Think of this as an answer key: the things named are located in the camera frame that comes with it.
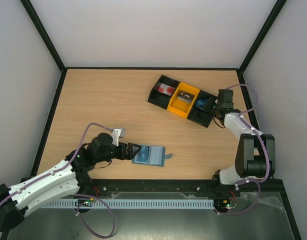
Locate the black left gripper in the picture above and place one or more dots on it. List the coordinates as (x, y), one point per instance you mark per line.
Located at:
(129, 156)

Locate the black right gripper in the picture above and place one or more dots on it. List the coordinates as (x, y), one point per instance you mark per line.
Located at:
(213, 107)

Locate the teal leather card holder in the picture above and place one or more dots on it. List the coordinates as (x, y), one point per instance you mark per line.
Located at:
(157, 156)

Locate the blue vip credit card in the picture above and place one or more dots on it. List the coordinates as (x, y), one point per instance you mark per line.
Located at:
(142, 156)
(201, 102)

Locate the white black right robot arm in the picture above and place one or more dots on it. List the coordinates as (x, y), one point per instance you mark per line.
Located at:
(255, 156)

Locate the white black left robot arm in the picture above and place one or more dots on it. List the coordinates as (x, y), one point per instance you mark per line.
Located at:
(68, 177)

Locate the black VIP card stack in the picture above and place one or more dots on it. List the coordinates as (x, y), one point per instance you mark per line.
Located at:
(185, 96)

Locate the red white card stack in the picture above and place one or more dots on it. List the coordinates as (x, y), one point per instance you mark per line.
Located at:
(165, 89)

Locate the black bin right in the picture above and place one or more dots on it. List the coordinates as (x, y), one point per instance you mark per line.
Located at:
(203, 116)

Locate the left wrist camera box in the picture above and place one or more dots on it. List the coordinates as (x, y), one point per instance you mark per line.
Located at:
(116, 134)

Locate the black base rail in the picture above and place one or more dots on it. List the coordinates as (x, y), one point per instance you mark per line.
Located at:
(199, 188)

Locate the light blue slotted cable duct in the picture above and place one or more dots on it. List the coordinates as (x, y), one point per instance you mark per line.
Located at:
(184, 204)

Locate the black frame post right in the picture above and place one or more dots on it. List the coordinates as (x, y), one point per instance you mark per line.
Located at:
(271, 18)

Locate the black frame post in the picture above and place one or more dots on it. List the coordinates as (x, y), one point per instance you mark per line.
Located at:
(271, 18)
(33, 15)

